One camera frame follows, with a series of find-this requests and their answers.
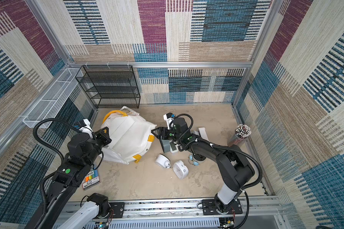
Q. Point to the round blue cream alarm clock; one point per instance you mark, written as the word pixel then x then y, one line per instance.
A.
pixel 192 161

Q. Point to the white oval alarm clock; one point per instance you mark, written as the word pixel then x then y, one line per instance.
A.
pixel 180 169

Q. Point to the white rectangular alarm clock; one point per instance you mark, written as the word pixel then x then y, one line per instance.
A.
pixel 203 134

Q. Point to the highlighter marker pack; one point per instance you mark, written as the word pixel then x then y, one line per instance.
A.
pixel 91 179

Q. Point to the white wire mesh basket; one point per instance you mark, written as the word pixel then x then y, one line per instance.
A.
pixel 53 100

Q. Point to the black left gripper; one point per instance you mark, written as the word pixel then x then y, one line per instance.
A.
pixel 104 137

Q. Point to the white digital timer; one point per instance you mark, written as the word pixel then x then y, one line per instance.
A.
pixel 173 148

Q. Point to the white canvas bag yellow handles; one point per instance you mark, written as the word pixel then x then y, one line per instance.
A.
pixel 131 136

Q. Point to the black wire mesh shelf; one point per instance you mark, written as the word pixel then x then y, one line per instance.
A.
pixel 110 86

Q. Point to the white twin bell alarm clock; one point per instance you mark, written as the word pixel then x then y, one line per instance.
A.
pixel 163 161

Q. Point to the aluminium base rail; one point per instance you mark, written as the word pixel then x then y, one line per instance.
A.
pixel 97 211

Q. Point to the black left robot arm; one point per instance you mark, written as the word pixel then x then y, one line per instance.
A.
pixel 58 187

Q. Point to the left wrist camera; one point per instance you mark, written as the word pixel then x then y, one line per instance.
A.
pixel 84 126

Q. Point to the cup of coloured pencils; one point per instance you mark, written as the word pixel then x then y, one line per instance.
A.
pixel 242 132

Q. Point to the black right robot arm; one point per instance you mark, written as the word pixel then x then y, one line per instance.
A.
pixel 239 170

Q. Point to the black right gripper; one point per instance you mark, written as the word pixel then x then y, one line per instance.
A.
pixel 165 134

